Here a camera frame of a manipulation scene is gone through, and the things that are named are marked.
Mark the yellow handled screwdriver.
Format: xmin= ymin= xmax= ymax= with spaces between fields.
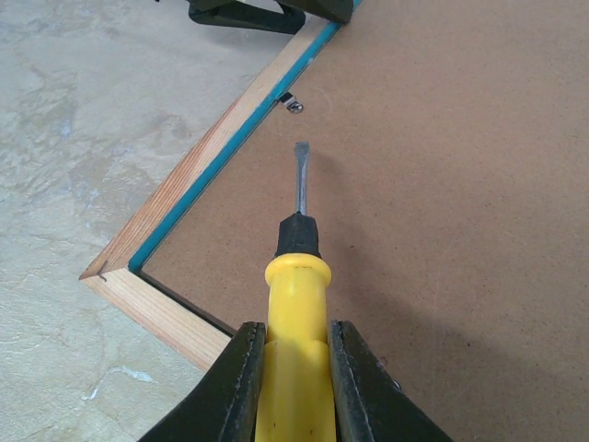
xmin=254 ymin=142 xmax=336 ymax=441

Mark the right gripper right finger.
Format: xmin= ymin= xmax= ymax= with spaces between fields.
xmin=329 ymin=320 xmax=451 ymax=441

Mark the metal retaining clip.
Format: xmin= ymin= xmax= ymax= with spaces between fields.
xmin=278 ymin=92 xmax=304 ymax=114

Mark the teal wooden picture frame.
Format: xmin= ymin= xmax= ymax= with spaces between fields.
xmin=79 ymin=23 xmax=340 ymax=370

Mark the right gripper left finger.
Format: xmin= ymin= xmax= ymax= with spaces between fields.
xmin=141 ymin=322 xmax=266 ymax=442

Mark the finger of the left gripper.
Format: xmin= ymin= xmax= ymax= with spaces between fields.
xmin=280 ymin=0 xmax=354 ymax=24
xmin=188 ymin=0 xmax=306 ymax=35

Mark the brown frame backing board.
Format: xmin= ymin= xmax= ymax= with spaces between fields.
xmin=143 ymin=1 xmax=588 ymax=441

